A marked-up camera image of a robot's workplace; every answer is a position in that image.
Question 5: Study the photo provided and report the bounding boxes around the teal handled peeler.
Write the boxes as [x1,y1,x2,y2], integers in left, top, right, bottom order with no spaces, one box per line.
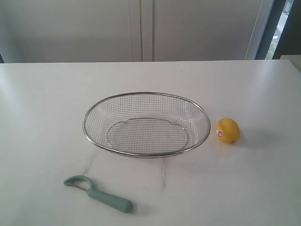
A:
[63,175,134,213]

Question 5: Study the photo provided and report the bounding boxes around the yellow lemon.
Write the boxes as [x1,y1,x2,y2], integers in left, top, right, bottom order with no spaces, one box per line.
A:
[215,118,240,144]

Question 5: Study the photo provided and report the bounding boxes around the steel wire mesh basket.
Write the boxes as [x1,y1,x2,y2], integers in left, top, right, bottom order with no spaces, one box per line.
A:
[82,92,211,159]

